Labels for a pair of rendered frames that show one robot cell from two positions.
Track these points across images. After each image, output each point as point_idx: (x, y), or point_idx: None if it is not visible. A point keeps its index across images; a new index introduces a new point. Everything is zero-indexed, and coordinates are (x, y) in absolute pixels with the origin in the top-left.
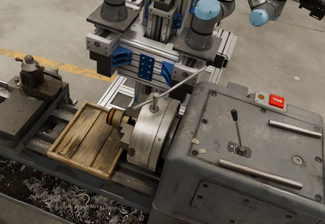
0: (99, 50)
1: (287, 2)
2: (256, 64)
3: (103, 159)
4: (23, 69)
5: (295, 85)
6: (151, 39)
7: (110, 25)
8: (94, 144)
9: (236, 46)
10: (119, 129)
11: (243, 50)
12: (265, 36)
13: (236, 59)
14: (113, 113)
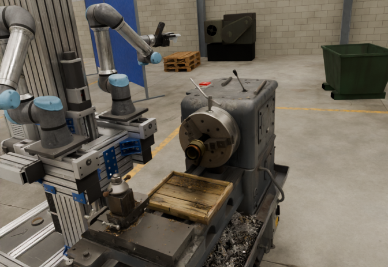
0: (92, 167)
1: None
2: None
3: (213, 189)
4: (125, 190)
5: None
6: (92, 140)
7: (76, 142)
8: (196, 194)
9: (23, 188)
10: (208, 147)
11: (34, 184)
12: None
13: (43, 190)
14: (194, 145)
